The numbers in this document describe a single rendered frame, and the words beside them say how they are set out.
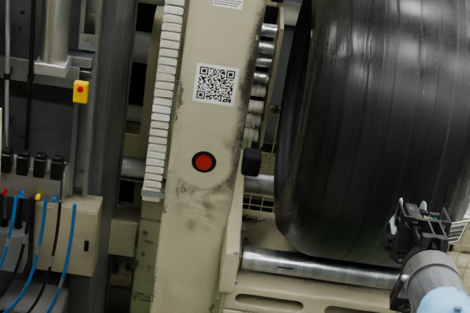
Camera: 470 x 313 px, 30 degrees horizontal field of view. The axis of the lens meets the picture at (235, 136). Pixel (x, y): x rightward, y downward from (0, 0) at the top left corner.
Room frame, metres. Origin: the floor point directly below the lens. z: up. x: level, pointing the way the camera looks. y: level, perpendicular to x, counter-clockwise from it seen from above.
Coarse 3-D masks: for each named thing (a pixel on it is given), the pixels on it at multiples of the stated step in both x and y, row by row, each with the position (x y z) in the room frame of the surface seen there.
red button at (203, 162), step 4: (200, 156) 1.42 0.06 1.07; (204, 156) 1.42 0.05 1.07; (208, 156) 1.42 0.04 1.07; (196, 160) 1.42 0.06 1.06; (200, 160) 1.41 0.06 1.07; (204, 160) 1.41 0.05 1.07; (208, 160) 1.41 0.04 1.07; (196, 164) 1.41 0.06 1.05; (200, 164) 1.41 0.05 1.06; (204, 164) 1.41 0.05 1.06; (208, 164) 1.41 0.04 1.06; (200, 168) 1.41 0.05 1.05; (204, 168) 1.41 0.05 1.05; (208, 168) 1.42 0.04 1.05
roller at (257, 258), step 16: (256, 256) 1.35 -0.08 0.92; (272, 256) 1.36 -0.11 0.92; (288, 256) 1.36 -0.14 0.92; (304, 256) 1.37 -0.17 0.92; (272, 272) 1.35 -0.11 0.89; (288, 272) 1.35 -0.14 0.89; (304, 272) 1.35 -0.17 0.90; (320, 272) 1.35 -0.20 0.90; (336, 272) 1.35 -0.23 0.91; (352, 272) 1.36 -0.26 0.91; (368, 272) 1.36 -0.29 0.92; (384, 272) 1.37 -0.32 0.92; (400, 272) 1.37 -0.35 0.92; (384, 288) 1.36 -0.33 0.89
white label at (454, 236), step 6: (456, 222) 1.25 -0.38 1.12; (462, 222) 1.25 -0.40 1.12; (468, 222) 1.26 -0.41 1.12; (450, 228) 1.25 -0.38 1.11; (456, 228) 1.26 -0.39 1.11; (462, 228) 1.26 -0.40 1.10; (450, 234) 1.26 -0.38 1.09; (456, 234) 1.26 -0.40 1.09; (462, 234) 1.27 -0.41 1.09; (450, 240) 1.27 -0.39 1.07; (456, 240) 1.27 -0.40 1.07
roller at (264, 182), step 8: (248, 176) 1.64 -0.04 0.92; (264, 176) 1.64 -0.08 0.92; (272, 176) 1.65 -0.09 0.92; (248, 184) 1.63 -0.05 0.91; (256, 184) 1.63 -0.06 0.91; (264, 184) 1.63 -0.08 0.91; (272, 184) 1.63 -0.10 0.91; (248, 192) 1.63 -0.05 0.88; (256, 192) 1.63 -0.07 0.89; (264, 192) 1.63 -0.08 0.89; (272, 192) 1.63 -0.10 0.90
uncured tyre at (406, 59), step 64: (320, 0) 1.42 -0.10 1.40; (384, 0) 1.38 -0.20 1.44; (448, 0) 1.40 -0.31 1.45; (320, 64) 1.31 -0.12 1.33; (384, 64) 1.29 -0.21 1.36; (448, 64) 1.30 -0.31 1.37; (320, 128) 1.25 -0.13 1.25; (384, 128) 1.24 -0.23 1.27; (448, 128) 1.25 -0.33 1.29; (320, 192) 1.23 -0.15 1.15; (384, 192) 1.23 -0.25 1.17; (448, 192) 1.23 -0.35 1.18; (320, 256) 1.33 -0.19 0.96; (384, 256) 1.28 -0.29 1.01
